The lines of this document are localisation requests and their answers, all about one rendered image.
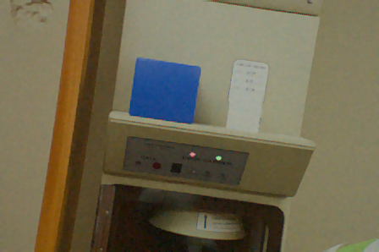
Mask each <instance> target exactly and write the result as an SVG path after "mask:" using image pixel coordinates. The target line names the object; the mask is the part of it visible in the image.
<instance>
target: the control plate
mask: <svg viewBox="0 0 379 252"><path fill-rule="evenodd" d="M190 152H194V153H195V154H196V155H195V156H190ZM249 154H250V153H248V152H238V151H226V150H222V149H218V148H209V147H205V146H200V145H188V144H180V143H175V142H171V141H161V140H149V139H145V138H141V137H132V136H128V141H127V145H126V150H125V158H124V165H123V170H125V171H130V172H139V173H147V174H156V175H161V176H170V177H175V178H187V179H192V180H200V181H205V182H210V183H219V184H227V185H236V186H239V181H240V179H241V176H242V174H243V171H244V167H245V163H246V162H247V159H248V156H249ZM216 156H221V157H222V160H220V161H218V160H217V159H215V157H216ZM136 161H141V164H140V165H139V166H138V165H136V164H135V162H136ZM156 162H157V163H160V164H161V165H162V166H161V167H160V169H155V168H153V167H152V165H153V163H156ZM173 163H180V164H183V165H182V167H181V173H171V168H172V165H173ZM193 167H194V168H196V172H194V173H193V172H192V171H191V168H193ZM206 170H210V171H211V173H209V174H206ZM221 172H225V173H226V175H225V176H224V177H222V175H220V173H221Z"/></svg>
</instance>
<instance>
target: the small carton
mask: <svg viewBox="0 0 379 252"><path fill-rule="evenodd" d="M264 97H265V96H262V95H254V94H250V93H245V92H237V91H231V96H230V103H229V108H228V120H227V124H226V129H235V130H238V131H247V132H251V133H259V129H260V125H261V114H262V109H263V102H264Z"/></svg>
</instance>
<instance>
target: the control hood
mask: <svg viewBox="0 0 379 252"><path fill-rule="evenodd" d="M128 136H132V137H141V138H145V139H149V140H161V141H171V142H175V143H180V144H188V145H200V146H205V147H209V148H218V149H222V150H226V151H238V152H248V153H250V154H249V156H248V159H247V162H246V163H245V167H244V171H243V174H242V176H241V179H240V181H239V186H236V185H227V184H219V183H210V182H205V181H200V180H192V179H187V178H175V177H170V176H161V175H156V174H147V173H139V172H130V171H125V170H123V165H124V158H125V150H126V145H127V141H128ZM315 148H316V145H315V142H312V141H310V140H306V139H305V138H300V137H299V136H295V135H286V134H274V133H269V132H265V131H259V133H251V132H247V131H238V130H235V129H226V126H222V125H217V124H209V123H197V122H193V123H192V124H187V123H175V122H170V121H166V120H157V119H153V118H141V117H136V116H130V115H129V112H120V111H116V110H113V111H112V112H110V115H109V119H108V124H107V139H106V144H105V155H104V161H103V166H102V169H104V171H106V172H110V173H123V174H133V175H137V176H147V177H151V178H164V179H168V180H177V181H181V182H186V183H195V184H208V185H213V186H217V187H227V188H231V189H243V190H249V191H253V192H259V193H267V194H275V195H285V196H289V197H293V196H295V194H296V193H297V189H298V188H299V185H300V183H301V180H302V178H303V177H304V174H305V170H306V169H307V167H308V165H309V163H310V159H311V158H312V155H313V154H314V151H315Z"/></svg>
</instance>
